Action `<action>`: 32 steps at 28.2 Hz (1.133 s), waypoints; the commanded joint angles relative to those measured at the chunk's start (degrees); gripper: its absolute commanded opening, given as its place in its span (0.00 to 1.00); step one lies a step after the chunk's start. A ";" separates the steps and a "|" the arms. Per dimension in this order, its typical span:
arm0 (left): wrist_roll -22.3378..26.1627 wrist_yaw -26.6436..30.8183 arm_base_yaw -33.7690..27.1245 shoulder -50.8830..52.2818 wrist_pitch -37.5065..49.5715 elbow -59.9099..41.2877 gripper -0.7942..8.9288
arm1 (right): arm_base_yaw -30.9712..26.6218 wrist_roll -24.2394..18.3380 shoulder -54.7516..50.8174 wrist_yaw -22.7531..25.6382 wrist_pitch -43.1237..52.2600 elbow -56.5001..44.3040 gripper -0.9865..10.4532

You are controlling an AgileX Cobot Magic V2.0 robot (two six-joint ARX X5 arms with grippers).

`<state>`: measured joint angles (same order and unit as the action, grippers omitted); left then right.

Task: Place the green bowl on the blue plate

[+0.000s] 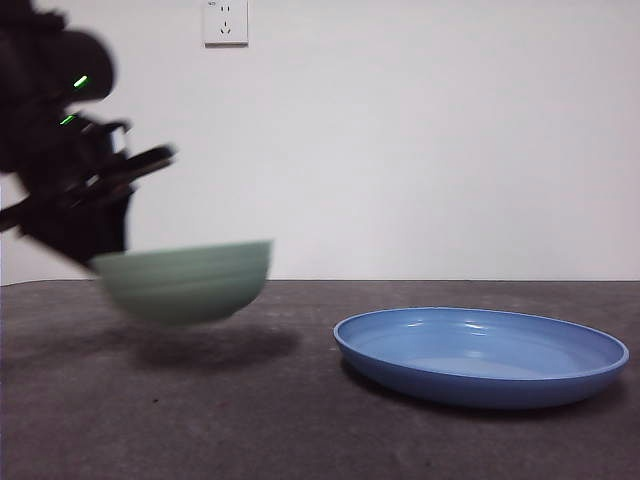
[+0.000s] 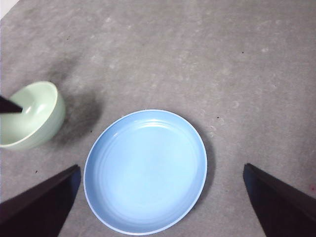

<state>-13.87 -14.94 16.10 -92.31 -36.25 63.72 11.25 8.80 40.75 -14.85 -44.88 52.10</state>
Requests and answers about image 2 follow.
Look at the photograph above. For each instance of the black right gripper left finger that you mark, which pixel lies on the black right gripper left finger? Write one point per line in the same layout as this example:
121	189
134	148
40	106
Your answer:
42	212

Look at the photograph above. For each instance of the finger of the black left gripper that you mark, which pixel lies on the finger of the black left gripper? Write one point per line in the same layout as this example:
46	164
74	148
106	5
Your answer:
8	107

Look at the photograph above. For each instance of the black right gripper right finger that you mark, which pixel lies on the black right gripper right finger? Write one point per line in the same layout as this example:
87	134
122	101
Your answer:
284	209

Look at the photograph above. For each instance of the green ribbed bowl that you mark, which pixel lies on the green ribbed bowl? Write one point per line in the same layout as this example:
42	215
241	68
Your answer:
42	123

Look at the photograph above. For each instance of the blue round plate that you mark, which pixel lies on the blue round plate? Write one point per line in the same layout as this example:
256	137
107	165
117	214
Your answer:
145	172

